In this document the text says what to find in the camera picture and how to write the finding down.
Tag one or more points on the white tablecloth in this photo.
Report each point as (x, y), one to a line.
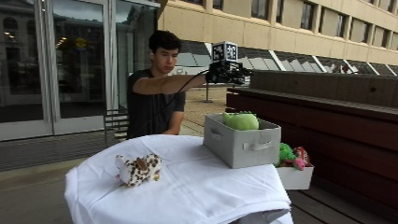
(183, 186)

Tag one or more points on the slatted chair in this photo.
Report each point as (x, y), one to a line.
(116, 126)

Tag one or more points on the the person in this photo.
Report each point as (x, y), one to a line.
(151, 102)

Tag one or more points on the white marker cube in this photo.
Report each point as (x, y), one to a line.
(224, 51)

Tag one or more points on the metal post stand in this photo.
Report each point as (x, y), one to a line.
(207, 95)

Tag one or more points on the pink and red plush toy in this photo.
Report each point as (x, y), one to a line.
(301, 158)

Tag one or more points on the spotted plush toy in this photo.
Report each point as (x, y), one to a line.
(139, 169)

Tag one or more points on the white storage box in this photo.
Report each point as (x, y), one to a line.
(295, 177)

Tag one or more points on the glass door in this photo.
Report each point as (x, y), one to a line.
(79, 65)

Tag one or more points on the grey fabric storage box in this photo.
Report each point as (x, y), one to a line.
(243, 143)

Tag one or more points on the dark wooden bench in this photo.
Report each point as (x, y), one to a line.
(332, 130)

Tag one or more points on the green dinosaur plush toy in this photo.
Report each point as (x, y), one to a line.
(285, 154)

